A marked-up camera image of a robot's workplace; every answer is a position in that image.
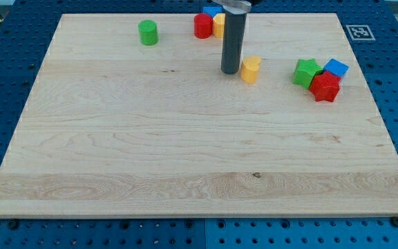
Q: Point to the yellow block at back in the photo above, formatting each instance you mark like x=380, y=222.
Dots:
x=218, y=26

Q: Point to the blue cube block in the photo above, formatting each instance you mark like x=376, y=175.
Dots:
x=336, y=68

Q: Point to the red star block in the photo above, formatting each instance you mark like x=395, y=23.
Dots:
x=325, y=86

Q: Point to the light wooden board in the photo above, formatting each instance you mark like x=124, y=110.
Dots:
x=113, y=129

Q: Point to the green star block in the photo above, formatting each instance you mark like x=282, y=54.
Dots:
x=305, y=71

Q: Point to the green cylinder block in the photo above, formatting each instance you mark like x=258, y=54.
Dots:
x=148, y=32

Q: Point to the white fiducial marker tag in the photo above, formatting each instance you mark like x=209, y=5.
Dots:
x=360, y=32

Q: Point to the yellow heart block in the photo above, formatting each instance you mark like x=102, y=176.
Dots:
x=250, y=69

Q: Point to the blue block at back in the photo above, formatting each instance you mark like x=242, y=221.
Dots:
x=212, y=10

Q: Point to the red cylinder block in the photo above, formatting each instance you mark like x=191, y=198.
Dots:
x=203, y=24

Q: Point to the silver rod mount bracket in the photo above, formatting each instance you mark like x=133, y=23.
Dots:
x=236, y=7

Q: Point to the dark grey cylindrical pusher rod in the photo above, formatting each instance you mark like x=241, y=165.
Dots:
x=232, y=43

